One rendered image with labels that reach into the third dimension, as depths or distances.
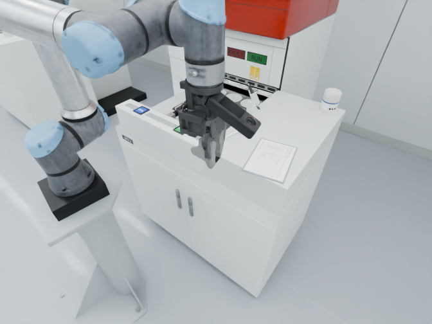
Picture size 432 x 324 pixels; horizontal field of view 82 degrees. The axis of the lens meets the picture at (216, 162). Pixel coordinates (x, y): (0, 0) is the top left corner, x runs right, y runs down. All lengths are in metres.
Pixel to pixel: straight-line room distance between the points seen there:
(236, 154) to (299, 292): 1.06
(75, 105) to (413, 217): 2.29
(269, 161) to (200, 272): 1.01
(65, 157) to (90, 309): 1.04
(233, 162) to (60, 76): 0.59
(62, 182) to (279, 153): 0.77
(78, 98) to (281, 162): 0.70
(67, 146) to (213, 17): 0.65
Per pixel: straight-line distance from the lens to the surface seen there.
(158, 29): 0.49
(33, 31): 0.55
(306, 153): 0.98
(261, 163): 0.89
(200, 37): 0.46
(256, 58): 1.42
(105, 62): 0.42
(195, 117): 0.52
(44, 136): 0.93
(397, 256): 2.12
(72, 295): 1.84
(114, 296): 1.74
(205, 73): 0.47
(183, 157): 1.08
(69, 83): 0.89
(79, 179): 1.00
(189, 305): 1.64
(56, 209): 1.01
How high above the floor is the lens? 1.55
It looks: 41 degrees down
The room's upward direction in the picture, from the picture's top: straight up
